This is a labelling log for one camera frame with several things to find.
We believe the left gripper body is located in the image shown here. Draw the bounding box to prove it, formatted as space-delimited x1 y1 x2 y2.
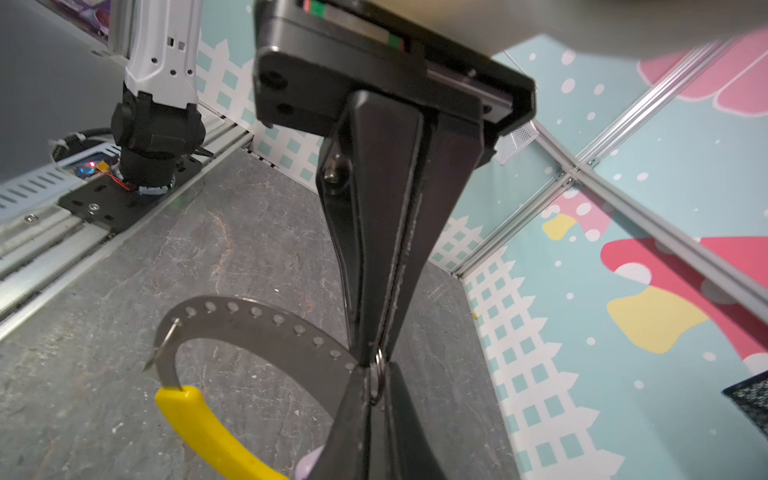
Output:
253 1 536 159

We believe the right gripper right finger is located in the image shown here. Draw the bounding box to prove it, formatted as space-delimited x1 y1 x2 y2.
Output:
368 362 447 480

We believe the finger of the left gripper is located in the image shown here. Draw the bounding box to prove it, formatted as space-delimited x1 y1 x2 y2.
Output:
380 114 483 359
316 90 423 366

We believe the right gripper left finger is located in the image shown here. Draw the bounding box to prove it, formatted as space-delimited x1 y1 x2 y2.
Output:
309 366 371 480

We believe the pink tagged key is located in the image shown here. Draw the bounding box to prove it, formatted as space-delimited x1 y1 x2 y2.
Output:
293 446 324 480

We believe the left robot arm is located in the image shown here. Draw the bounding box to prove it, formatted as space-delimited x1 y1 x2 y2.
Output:
102 1 536 366

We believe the white wire wall basket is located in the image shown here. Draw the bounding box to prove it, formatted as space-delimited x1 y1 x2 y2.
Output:
492 121 539 166

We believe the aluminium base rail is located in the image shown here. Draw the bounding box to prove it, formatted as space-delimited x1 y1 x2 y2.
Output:
1 109 253 340

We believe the black mesh wall basket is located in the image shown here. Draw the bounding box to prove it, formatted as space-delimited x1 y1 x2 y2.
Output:
722 371 768 437

